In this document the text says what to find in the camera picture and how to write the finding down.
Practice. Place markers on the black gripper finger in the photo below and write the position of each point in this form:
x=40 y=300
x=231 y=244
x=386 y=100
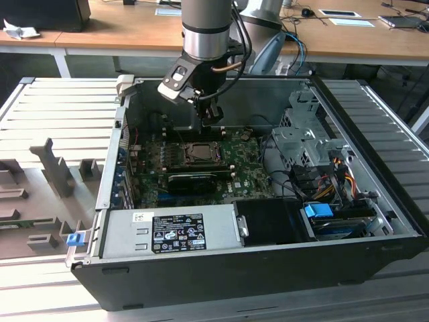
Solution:
x=203 y=122
x=216 y=117

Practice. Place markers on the CPU chip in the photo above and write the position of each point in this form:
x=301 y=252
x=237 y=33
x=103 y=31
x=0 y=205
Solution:
x=203 y=151

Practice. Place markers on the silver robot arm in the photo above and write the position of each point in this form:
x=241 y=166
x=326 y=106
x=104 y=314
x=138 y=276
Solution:
x=206 y=33

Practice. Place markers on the CPU socket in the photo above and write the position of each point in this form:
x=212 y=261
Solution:
x=186 y=158

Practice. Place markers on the black RAM slot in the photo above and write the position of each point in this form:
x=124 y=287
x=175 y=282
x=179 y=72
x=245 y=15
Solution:
x=224 y=175
x=197 y=167

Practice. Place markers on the blue expansion slot clips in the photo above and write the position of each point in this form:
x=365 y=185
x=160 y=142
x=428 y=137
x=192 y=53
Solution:
x=121 y=177

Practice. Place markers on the black graphics card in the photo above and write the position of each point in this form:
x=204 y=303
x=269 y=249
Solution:
x=191 y=184

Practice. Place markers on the green motherboard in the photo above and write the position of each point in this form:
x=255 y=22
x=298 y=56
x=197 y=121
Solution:
x=248 y=174

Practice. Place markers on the pale blue teach pendant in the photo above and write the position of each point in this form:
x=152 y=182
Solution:
x=269 y=53

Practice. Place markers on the silver metal drive cage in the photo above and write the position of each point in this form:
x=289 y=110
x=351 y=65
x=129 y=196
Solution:
x=295 y=141

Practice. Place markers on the beige plastic case latch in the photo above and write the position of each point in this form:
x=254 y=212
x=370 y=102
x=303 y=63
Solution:
x=125 y=85

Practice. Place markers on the wooden desk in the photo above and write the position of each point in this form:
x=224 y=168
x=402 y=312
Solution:
x=134 y=30

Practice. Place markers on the black connector block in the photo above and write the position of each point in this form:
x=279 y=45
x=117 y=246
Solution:
x=305 y=179

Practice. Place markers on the small black box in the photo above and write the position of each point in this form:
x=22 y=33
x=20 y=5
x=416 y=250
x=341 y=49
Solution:
x=129 y=2

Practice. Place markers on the black plastic shroud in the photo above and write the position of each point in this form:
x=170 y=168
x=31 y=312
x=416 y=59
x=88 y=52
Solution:
x=268 y=221

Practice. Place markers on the black computer mouse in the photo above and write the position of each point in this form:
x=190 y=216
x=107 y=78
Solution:
x=307 y=12

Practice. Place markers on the hard disk in blue carrier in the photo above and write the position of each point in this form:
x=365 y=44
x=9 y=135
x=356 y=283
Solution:
x=316 y=211

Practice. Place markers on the silver power supply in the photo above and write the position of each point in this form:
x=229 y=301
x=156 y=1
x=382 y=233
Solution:
x=120 y=234

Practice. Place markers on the white paper sheet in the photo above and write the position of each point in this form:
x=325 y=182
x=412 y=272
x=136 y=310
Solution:
x=352 y=22

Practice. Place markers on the black PC case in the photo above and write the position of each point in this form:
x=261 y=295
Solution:
x=234 y=278

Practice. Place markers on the blue case latch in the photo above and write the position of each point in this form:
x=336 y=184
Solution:
x=74 y=240

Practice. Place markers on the grey parts rack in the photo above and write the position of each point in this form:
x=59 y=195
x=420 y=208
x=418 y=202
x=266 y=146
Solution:
x=40 y=188

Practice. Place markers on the crumpled white paper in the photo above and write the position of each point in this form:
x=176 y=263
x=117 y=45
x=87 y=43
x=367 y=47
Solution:
x=20 y=31

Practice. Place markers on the grey laptop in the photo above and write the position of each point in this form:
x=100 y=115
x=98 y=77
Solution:
x=402 y=21

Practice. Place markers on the green RAM stick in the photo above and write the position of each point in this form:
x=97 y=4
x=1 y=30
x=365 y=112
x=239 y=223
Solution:
x=27 y=223

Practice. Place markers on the white metal leg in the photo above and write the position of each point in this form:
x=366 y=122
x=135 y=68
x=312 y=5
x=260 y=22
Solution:
x=420 y=123

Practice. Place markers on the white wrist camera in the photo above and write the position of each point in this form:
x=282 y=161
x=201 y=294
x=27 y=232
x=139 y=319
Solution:
x=171 y=90

